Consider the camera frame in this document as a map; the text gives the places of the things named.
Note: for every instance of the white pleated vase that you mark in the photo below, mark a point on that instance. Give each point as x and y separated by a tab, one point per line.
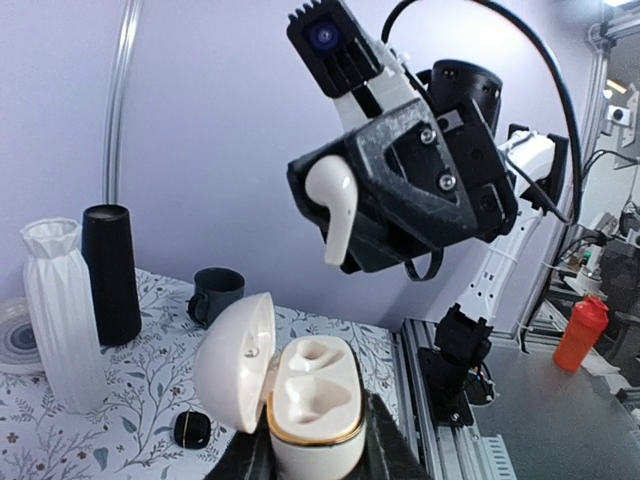
59	296

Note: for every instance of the aluminium corner post right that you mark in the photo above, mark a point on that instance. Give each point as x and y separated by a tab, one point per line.
114	118

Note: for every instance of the aluminium front rail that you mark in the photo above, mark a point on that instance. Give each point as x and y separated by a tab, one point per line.
445	452

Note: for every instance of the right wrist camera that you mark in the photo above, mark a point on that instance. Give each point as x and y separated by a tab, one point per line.
333	46

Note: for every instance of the cream earbud charging case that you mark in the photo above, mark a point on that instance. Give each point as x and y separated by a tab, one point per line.
310	393

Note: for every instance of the white stem earbud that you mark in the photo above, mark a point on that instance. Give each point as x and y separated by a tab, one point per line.
331	183

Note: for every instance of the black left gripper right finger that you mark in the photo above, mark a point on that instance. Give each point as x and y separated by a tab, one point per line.
387	455

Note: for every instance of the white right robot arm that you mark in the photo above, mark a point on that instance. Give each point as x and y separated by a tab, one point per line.
537	162

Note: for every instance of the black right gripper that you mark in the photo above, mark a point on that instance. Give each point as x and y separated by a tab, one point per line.
405	178

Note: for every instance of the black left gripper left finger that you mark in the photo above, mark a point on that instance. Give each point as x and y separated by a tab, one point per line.
247	457

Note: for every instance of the black tall tumbler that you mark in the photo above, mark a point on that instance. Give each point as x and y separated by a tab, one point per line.
107	247

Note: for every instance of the orange shaker bottle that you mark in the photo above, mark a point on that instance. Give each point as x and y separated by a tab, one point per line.
589	319

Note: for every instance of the black earbud case right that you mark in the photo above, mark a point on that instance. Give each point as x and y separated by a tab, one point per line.
192	430

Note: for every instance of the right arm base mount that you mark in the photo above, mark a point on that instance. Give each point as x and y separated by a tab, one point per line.
460	344

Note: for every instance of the white ribbed plate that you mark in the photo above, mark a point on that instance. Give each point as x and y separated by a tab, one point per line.
19	352

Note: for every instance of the grey mug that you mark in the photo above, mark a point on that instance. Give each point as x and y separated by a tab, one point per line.
215	289

